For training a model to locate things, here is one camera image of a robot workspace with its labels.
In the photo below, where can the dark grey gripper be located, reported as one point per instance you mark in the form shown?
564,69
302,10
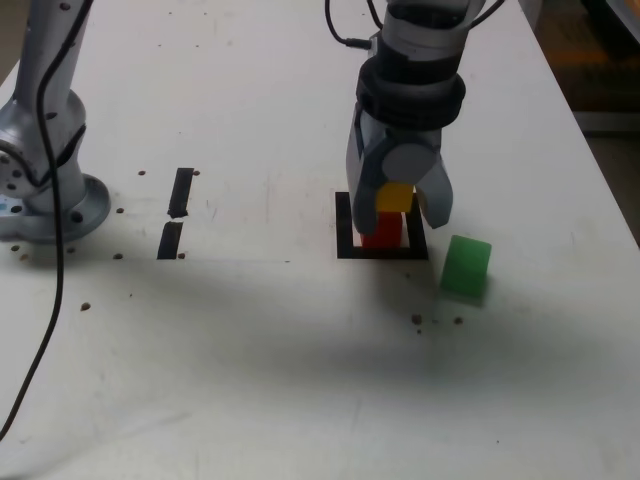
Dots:
405,137

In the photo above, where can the yellow cube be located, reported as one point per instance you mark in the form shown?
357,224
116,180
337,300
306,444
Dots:
395,200

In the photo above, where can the red cube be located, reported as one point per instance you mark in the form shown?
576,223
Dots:
387,232

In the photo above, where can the green cube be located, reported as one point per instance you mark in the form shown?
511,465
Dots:
465,270

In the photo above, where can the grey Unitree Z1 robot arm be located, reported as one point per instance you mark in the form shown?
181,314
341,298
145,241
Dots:
425,25

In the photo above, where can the black tape square outline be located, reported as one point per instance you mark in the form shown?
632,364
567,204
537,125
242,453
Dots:
342,240

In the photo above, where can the black tape strip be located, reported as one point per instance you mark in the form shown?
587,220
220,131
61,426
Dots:
180,192

